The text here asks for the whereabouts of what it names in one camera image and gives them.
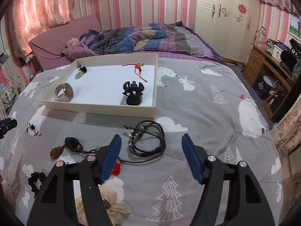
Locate floral upholstered chair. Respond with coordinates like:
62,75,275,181
270,95,301,153

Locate brown stone pendant black cord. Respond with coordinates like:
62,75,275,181
49,136,97,160

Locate pink plush toy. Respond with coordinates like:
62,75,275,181
66,38,80,48

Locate pink curtain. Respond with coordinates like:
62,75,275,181
8,0,74,59

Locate beige bangle bracelet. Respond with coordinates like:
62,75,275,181
53,82,74,103

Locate framed wedding photo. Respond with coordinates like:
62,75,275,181
288,14,301,40

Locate red string bracelet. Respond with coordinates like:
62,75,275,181
122,62,149,83

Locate black leather cord bracelets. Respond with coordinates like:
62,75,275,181
123,120,167,158

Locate white shallow tray box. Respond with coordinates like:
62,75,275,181
42,53,158,118

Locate black bag on desk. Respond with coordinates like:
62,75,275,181
280,38,300,75

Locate grey polar bear quilt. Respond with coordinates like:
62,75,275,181
1,59,283,225

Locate red cord orange bead pendant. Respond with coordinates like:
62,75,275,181
96,146,121,180

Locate black hair claw clip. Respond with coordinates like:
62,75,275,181
122,81,144,106

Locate cream flower hair accessory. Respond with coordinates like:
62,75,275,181
75,185,130,225

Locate striped purple blue blanket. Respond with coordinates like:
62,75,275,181
79,22,222,59

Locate pink headboard cushion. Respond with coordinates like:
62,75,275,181
29,15,101,71

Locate black scrunchie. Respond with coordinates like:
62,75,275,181
27,172,46,198

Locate wooden desk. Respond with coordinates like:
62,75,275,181
243,44,292,122

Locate white drum under desk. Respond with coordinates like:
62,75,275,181
254,75,279,99

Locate desk lamp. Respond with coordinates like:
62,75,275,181
252,26,266,44

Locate purple dotted bed sheet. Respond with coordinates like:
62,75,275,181
50,51,225,69

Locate white wardrobe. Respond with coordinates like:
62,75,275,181
194,0,260,64

